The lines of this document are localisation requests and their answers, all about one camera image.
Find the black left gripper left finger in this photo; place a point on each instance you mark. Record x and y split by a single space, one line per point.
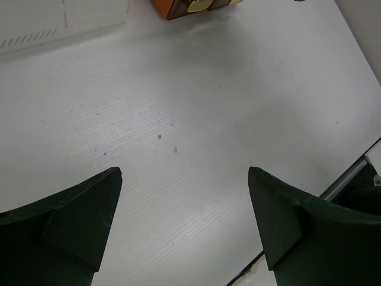
60 239

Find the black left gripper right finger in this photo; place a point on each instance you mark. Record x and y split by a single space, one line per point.
311 241

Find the white plastic file organizer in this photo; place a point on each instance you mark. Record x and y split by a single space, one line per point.
26 23

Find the teal orange drawer box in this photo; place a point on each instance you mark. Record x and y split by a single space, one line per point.
171 9

